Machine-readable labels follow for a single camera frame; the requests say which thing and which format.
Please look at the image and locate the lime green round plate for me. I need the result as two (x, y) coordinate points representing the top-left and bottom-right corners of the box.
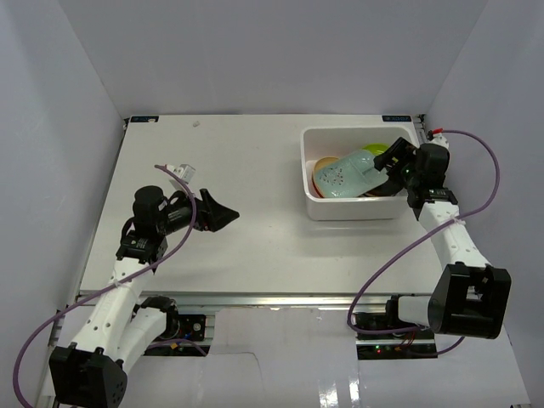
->
(362, 144), (389, 156)

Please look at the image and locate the black round plate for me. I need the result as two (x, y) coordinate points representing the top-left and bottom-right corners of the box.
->
(364, 180), (403, 197)

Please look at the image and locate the pale green rectangular dish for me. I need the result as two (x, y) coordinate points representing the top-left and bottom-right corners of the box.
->
(313, 149), (388, 199)

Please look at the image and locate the tan round plate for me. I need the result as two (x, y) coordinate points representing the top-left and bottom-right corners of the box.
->
(313, 156), (338, 173)

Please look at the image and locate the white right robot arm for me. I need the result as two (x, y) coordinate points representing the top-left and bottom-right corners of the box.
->
(374, 137), (512, 339)

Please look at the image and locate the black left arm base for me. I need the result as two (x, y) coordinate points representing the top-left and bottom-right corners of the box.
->
(144, 314), (210, 357)

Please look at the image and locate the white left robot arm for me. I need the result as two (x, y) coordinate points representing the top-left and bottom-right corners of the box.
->
(49, 186), (240, 407)

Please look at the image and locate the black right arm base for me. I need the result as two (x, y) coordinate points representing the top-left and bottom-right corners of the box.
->
(348, 312), (438, 360)

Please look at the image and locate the white plastic bin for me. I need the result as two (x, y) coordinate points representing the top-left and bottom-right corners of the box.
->
(301, 123), (419, 221)

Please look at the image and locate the blue right label sticker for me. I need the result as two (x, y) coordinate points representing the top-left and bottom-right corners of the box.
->
(382, 115), (412, 122)

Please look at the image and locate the blue label sticker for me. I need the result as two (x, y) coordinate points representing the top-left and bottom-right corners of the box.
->
(130, 116), (160, 123)
(382, 115), (412, 122)

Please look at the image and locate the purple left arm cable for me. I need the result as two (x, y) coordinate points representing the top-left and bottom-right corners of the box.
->
(12, 164), (209, 408)

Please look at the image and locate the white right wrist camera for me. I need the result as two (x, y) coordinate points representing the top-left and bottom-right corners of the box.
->
(427, 128), (449, 150)

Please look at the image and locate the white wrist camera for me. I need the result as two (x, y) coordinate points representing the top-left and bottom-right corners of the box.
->
(427, 128), (449, 150)
(166, 164), (196, 185)

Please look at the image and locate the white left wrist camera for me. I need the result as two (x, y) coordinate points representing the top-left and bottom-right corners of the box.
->
(166, 164), (196, 185)

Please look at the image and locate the aluminium table frame rail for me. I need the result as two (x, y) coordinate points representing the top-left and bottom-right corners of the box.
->
(74, 292), (439, 309)

